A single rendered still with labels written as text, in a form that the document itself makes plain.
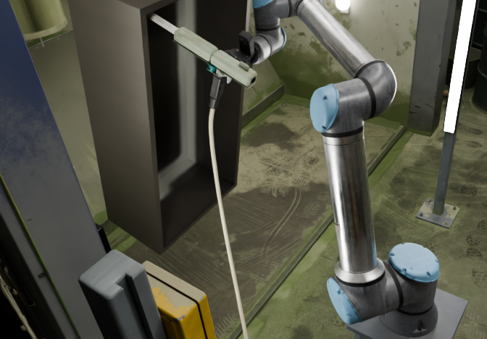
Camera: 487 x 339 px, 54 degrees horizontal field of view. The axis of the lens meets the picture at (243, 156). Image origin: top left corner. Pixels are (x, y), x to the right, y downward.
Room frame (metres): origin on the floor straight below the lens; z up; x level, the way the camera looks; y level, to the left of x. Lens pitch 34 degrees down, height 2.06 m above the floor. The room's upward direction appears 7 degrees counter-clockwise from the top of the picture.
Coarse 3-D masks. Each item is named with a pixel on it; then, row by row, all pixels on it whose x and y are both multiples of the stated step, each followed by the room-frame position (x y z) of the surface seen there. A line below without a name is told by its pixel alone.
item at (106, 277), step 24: (96, 264) 0.42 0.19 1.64; (120, 264) 0.41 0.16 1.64; (96, 288) 0.38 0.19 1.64; (120, 288) 0.38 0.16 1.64; (144, 288) 0.40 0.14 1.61; (96, 312) 0.39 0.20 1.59; (120, 312) 0.37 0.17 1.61; (144, 312) 0.39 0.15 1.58; (120, 336) 0.37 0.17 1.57; (144, 336) 0.40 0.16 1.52
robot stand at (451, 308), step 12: (444, 300) 1.04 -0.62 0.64; (456, 300) 1.03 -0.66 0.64; (444, 312) 0.99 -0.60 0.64; (456, 312) 0.98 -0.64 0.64; (348, 324) 0.99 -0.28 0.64; (360, 324) 0.99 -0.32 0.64; (372, 324) 0.98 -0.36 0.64; (444, 324) 0.95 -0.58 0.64; (456, 324) 0.94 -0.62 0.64; (360, 336) 0.97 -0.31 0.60; (372, 336) 0.94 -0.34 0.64; (384, 336) 0.93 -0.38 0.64; (396, 336) 0.92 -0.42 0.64; (432, 336) 0.91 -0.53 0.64; (444, 336) 0.90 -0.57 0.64
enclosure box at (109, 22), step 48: (96, 0) 1.59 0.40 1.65; (144, 0) 1.52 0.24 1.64; (192, 0) 2.14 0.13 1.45; (240, 0) 1.97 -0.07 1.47; (96, 48) 1.63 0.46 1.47; (144, 48) 1.48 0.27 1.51; (96, 96) 1.69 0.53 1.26; (144, 96) 1.51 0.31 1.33; (192, 96) 2.21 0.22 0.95; (240, 96) 2.01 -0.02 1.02; (96, 144) 1.76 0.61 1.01; (144, 144) 1.55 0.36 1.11; (192, 144) 2.25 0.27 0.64; (144, 192) 1.60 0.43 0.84; (192, 192) 2.01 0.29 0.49; (144, 240) 1.67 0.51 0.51
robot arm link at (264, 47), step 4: (256, 36) 1.61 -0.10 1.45; (256, 40) 1.58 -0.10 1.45; (260, 40) 1.59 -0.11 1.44; (264, 40) 1.59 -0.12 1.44; (256, 44) 1.57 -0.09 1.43; (260, 44) 1.56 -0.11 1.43; (264, 44) 1.57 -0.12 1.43; (268, 44) 1.59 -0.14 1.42; (260, 48) 1.56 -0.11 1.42; (264, 48) 1.56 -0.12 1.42; (268, 48) 1.58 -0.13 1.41; (260, 52) 1.56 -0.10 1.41; (264, 52) 1.56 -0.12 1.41; (268, 52) 1.58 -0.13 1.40; (260, 56) 1.56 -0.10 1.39; (264, 56) 1.56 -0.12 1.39; (260, 60) 1.56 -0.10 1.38; (264, 60) 1.58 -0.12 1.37
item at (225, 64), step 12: (168, 24) 1.55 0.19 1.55; (180, 36) 1.49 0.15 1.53; (192, 36) 1.49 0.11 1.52; (192, 48) 1.46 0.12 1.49; (204, 48) 1.44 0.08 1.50; (216, 48) 1.45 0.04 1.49; (204, 60) 1.44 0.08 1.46; (216, 60) 1.40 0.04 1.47; (228, 60) 1.39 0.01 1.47; (216, 72) 1.41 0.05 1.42; (228, 72) 1.37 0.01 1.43; (240, 72) 1.35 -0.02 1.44; (252, 72) 1.35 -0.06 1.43; (216, 84) 1.42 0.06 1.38; (252, 84) 1.35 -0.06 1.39; (216, 96) 1.43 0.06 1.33; (216, 108) 1.45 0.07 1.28
